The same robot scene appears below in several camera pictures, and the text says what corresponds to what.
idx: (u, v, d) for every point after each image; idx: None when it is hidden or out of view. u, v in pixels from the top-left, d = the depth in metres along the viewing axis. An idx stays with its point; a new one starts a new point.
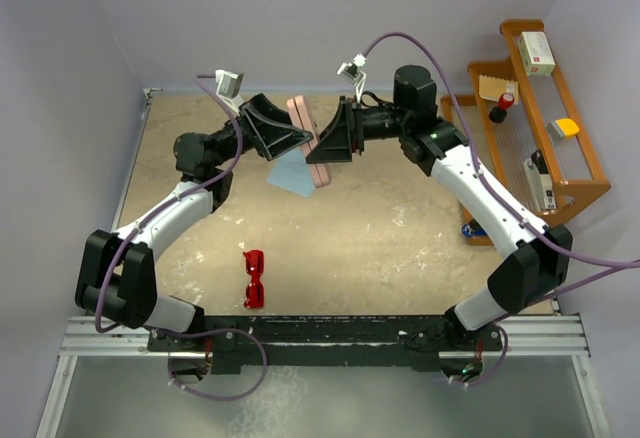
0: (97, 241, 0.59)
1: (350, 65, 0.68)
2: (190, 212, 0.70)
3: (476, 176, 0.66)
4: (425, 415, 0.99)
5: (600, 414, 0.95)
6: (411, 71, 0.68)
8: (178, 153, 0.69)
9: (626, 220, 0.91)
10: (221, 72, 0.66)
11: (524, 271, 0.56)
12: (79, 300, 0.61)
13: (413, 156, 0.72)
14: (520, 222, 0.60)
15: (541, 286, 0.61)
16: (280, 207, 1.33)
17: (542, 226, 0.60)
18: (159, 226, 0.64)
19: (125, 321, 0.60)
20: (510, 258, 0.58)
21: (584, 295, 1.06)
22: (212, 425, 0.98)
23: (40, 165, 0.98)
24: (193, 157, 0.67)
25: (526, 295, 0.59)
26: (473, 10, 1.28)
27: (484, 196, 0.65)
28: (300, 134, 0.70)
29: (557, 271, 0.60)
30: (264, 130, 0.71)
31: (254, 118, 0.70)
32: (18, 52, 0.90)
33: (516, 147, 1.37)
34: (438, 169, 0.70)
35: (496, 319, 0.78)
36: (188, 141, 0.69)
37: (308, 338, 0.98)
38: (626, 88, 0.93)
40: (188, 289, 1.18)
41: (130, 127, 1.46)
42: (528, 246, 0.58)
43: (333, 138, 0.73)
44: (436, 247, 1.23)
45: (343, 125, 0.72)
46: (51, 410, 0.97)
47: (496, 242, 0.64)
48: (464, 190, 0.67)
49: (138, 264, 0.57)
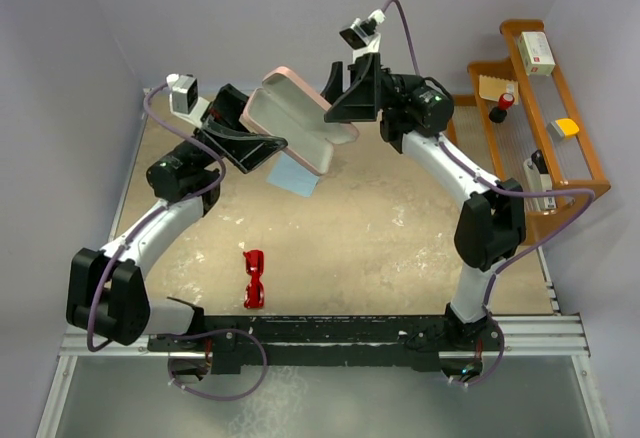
0: (83, 261, 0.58)
1: (367, 21, 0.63)
2: (178, 221, 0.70)
3: (437, 145, 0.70)
4: (425, 414, 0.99)
5: (600, 414, 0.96)
6: (444, 110, 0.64)
8: (153, 184, 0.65)
9: (625, 221, 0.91)
10: (171, 83, 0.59)
11: (479, 218, 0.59)
12: (71, 318, 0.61)
13: (384, 134, 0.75)
14: (474, 177, 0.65)
15: (504, 241, 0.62)
16: (280, 207, 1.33)
17: (495, 180, 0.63)
18: (146, 240, 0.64)
19: (118, 338, 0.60)
20: (465, 208, 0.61)
21: (585, 296, 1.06)
22: (212, 425, 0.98)
23: (41, 164, 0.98)
24: (170, 190, 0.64)
25: (484, 246, 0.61)
26: (473, 9, 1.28)
27: (443, 159, 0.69)
28: (272, 142, 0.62)
29: (515, 224, 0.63)
30: (231, 145, 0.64)
31: (217, 137, 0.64)
32: (19, 52, 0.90)
33: (516, 147, 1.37)
34: (406, 143, 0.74)
35: (485, 302, 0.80)
36: (162, 174, 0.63)
37: (308, 338, 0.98)
38: (625, 88, 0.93)
40: (187, 289, 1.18)
41: (129, 127, 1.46)
42: (481, 196, 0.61)
43: (355, 95, 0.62)
44: (436, 247, 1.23)
45: (370, 80, 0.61)
46: (52, 410, 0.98)
47: (456, 197, 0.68)
48: (427, 158, 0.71)
49: (126, 283, 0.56)
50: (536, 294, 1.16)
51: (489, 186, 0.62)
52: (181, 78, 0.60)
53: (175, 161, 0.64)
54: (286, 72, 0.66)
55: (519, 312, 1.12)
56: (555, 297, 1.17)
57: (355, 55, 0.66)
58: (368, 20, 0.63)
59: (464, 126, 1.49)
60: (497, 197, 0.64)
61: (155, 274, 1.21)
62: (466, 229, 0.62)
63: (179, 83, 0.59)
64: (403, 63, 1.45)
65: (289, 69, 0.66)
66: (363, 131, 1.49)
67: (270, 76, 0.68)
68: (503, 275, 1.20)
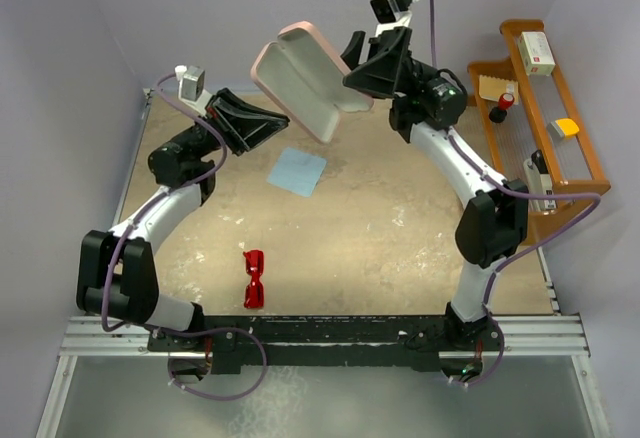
0: (93, 241, 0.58)
1: None
2: (182, 205, 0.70)
3: (447, 139, 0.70)
4: (425, 414, 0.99)
5: (601, 415, 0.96)
6: (457, 104, 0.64)
8: (154, 169, 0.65)
9: (625, 221, 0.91)
10: (180, 72, 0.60)
11: (482, 215, 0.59)
12: (81, 302, 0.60)
13: (393, 122, 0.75)
14: (481, 175, 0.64)
15: (505, 240, 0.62)
16: (280, 206, 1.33)
17: (502, 179, 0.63)
18: (152, 221, 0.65)
19: (131, 317, 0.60)
20: (469, 205, 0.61)
21: (585, 296, 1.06)
22: (212, 425, 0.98)
23: (41, 164, 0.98)
24: (172, 173, 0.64)
25: (484, 245, 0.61)
26: (473, 9, 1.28)
27: (452, 155, 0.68)
28: (275, 122, 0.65)
29: (517, 225, 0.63)
30: (238, 124, 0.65)
31: (226, 114, 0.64)
32: (18, 53, 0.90)
33: (516, 147, 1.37)
34: (415, 134, 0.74)
35: (487, 304, 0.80)
36: (164, 158, 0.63)
37: (308, 338, 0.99)
38: (625, 87, 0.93)
40: (188, 289, 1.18)
41: (129, 127, 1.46)
42: (486, 194, 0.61)
43: (376, 65, 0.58)
44: (436, 247, 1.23)
45: (396, 55, 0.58)
46: (52, 409, 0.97)
47: (462, 196, 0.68)
48: (436, 153, 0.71)
49: (138, 258, 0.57)
50: (536, 294, 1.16)
51: (496, 185, 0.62)
52: (191, 67, 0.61)
53: (175, 147, 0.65)
54: (308, 27, 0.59)
55: (520, 312, 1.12)
56: (555, 297, 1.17)
57: (381, 30, 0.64)
58: None
59: (464, 126, 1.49)
60: (502, 197, 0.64)
61: None
62: (468, 226, 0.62)
63: (189, 71, 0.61)
64: None
65: (312, 25, 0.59)
66: (364, 131, 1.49)
67: (289, 30, 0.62)
68: (504, 275, 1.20)
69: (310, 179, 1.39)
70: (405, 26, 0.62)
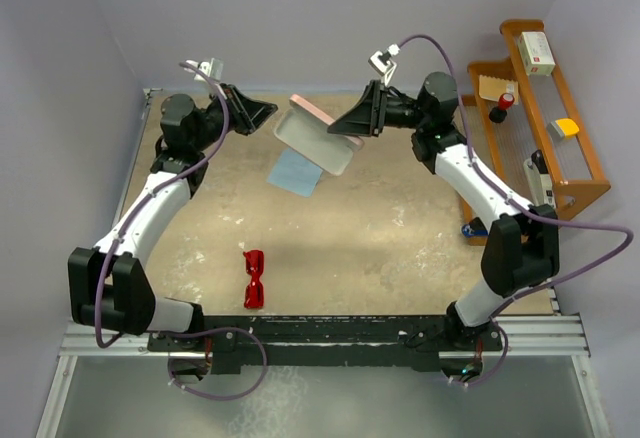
0: (79, 260, 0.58)
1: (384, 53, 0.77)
2: (171, 201, 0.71)
3: (470, 165, 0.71)
4: (425, 414, 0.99)
5: (600, 414, 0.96)
6: (444, 83, 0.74)
8: (166, 107, 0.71)
9: (625, 221, 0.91)
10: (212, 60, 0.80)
11: (509, 240, 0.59)
12: (77, 317, 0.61)
13: (418, 154, 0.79)
14: (505, 198, 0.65)
15: (534, 269, 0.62)
16: (280, 206, 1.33)
17: (527, 204, 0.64)
18: (140, 230, 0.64)
19: (127, 329, 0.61)
20: (494, 229, 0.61)
21: (585, 295, 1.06)
22: (212, 425, 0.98)
23: (40, 164, 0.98)
24: (184, 109, 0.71)
25: (512, 273, 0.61)
26: (474, 9, 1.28)
27: (476, 180, 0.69)
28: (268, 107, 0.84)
29: (547, 254, 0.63)
30: (248, 105, 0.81)
31: (240, 94, 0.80)
32: (18, 52, 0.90)
33: (516, 147, 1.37)
34: (439, 163, 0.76)
35: (495, 312, 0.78)
36: (182, 98, 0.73)
37: (308, 338, 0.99)
38: (625, 88, 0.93)
40: (187, 289, 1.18)
41: (129, 127, 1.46)
42: (511, 218, 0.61)
43: (356, 113, 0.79)
44: (436, 247, 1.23)
45: (369, 101, 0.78)
46: (51, 409, 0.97)
47: (485, 220, 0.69)
48: (460, 179, 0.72)
49: (126, 275, 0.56)
50: (536, 294, 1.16)
51: (521, 209, 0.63)
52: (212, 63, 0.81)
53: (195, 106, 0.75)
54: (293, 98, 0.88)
55: (520, 312, 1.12)
56: (555, 297, 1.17)
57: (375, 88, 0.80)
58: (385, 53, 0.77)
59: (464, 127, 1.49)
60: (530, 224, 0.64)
61: (155, 274, 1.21)
62: (495, 253, 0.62)
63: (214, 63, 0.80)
64: (402, 62, 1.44)
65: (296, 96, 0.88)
66: None
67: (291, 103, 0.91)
68: None
69: (310, 179, 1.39)
70: (387, 79, 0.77)
